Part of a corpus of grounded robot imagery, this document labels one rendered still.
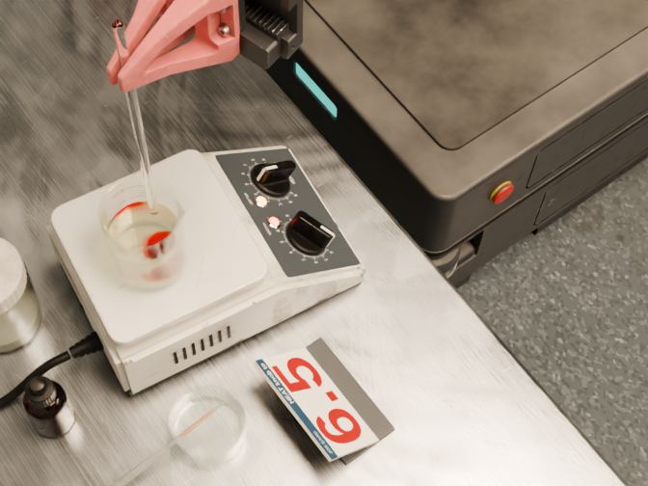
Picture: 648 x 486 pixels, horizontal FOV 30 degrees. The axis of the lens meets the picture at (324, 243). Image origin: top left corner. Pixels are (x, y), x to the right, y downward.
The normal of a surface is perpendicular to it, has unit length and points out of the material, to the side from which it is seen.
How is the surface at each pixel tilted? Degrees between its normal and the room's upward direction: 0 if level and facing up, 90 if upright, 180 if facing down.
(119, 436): 0
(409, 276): 0
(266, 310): 90
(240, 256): 0
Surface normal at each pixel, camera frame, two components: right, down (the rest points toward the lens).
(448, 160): 0.03, -0.47
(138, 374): 0.48, 0.78
